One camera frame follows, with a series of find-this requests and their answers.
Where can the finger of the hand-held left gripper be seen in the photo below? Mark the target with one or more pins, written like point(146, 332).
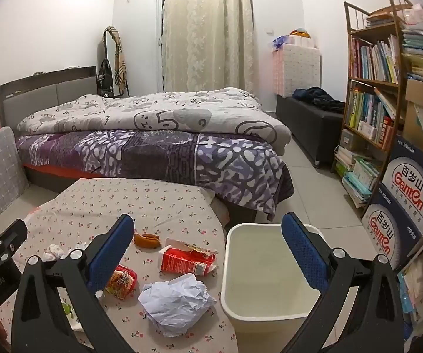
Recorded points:
point(11, 239)

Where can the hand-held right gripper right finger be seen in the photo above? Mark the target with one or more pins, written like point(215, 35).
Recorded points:
point(303, 250)

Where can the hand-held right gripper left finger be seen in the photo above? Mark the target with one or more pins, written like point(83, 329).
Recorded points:
point(110, 253)

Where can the red instant noodle cup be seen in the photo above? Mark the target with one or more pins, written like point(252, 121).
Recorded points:
point(122, 282)

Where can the white plastic bin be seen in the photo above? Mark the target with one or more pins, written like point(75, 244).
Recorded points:
point(266, 264)

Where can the white paper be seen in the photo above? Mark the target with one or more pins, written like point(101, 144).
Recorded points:
point(176, 301)

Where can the orange peel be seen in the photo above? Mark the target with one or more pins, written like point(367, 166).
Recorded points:
point(146, 241)

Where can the crumpled white tissue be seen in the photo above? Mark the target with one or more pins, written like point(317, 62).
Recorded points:
point(54, 252)

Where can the floral tablecloth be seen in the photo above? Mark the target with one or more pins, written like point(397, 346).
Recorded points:
point(160, 206)

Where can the torn red carton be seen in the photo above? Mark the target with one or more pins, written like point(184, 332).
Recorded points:
point(182, 261)

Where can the blue water carton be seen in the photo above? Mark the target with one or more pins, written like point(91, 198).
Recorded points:
point(384, 235)
point(410, 187)

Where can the stack of flat books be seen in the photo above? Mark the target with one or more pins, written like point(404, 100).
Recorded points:
point(358, 176)

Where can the pile of plastic packets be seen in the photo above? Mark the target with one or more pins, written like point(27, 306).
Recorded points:
point(415, 294)

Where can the black storage bench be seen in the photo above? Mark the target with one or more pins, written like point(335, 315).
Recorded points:
point(307, 128)

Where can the row of colourful textbooks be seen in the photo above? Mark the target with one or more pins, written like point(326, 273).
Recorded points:
point(366, 114)

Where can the grey bed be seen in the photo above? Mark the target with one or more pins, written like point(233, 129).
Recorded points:
point(49, 92)

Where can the dark clothes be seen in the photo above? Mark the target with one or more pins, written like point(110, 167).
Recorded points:
point(320, 97)

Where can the grey printed duvet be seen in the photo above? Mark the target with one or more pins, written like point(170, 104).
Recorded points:
point(182, 112)

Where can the black coat rack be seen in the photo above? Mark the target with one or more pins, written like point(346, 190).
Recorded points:
point(126, 90)

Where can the black bag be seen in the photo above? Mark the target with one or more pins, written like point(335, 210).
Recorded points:
point(105, 79)

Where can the wooden bookshelf with books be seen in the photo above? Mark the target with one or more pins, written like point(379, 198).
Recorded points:
point(348, 81)

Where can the pink white folded mattress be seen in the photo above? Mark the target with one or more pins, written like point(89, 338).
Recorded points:
point(296, 70)

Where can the plaid scarf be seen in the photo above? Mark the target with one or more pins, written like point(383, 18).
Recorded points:
point(119, 59)

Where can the row of upright books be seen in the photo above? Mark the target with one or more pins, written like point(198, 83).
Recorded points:
point(375, 60)

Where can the blue plastic bag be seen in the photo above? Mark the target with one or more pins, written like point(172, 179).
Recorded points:
point(280, 41)

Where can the orange yellow toy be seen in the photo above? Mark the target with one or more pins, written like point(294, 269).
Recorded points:
point(300, 33)

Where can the pile of papers on shelf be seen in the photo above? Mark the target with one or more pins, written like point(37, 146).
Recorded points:
point(378, 16)

